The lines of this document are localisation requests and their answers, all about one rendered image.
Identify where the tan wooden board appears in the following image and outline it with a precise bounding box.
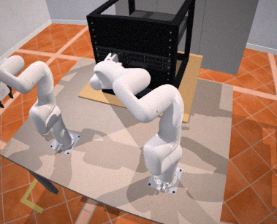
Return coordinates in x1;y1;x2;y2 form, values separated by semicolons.
78;53;202;123

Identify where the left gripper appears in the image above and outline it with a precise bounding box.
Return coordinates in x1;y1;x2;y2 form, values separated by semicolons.
0;82;13;108

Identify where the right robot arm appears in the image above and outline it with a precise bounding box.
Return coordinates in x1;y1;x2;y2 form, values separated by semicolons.
89;61;184;191

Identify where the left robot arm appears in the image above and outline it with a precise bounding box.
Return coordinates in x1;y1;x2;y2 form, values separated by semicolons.
0;55;75;151

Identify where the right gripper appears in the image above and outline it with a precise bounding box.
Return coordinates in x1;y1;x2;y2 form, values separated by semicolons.
105;51;123;63

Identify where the black rack frame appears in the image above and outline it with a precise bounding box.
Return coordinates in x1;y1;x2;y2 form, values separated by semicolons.
86;0;195;99

